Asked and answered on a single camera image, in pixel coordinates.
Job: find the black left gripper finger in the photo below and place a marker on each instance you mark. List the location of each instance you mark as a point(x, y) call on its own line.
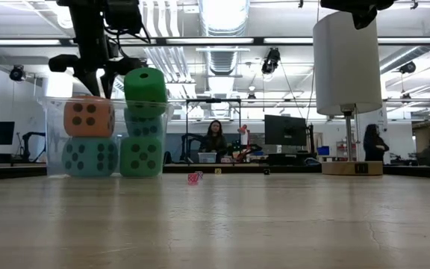
point(107, 86)
point(92, 84)

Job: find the large green foam die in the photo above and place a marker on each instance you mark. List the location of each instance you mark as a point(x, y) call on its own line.
point(141, 164)
point(146, 89)

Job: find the large orange foam die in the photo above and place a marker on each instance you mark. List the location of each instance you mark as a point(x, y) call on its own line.
point(88, 129)

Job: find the large teal foam die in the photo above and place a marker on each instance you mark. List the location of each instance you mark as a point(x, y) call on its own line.
point(88, 168)
point(144, 129)

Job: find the clear plastic box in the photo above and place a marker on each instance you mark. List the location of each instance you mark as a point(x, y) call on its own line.
point(50, 130)

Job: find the small yellow die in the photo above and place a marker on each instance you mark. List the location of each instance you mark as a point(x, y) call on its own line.
point(218, 170)

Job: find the black background robot arm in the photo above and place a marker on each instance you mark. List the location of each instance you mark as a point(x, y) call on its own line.
point(26, 143)
point(185, 145)

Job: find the white cylinder table lamp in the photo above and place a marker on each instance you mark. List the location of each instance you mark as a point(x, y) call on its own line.
point(345, 60)

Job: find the black overhead light bar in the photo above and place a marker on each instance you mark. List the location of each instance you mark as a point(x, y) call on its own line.
point(218, 41)

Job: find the clear plastic container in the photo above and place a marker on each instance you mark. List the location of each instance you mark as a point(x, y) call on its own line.
point(207, 157)

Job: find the small pink die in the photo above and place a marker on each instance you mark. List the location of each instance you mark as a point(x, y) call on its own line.
point(192, 179)

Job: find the small purple die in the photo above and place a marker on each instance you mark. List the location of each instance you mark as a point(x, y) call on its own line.
point(200, 173)

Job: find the red desk lamp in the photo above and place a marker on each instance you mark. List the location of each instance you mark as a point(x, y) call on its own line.
point(243, 129)

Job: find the small blue box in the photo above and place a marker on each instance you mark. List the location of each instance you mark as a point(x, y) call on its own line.
point(323, 150)

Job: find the small black die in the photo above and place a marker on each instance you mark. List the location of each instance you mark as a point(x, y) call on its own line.
point(266, 171)

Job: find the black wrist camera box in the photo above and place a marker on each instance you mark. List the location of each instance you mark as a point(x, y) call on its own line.
point(123, 15)

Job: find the black ceiling camera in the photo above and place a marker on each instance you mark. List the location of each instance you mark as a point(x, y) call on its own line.
point(17, 73)
point(271, 60)
point(408, 67)

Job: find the black background rig frame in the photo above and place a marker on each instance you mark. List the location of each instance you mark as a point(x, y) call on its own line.
point(187, 130)

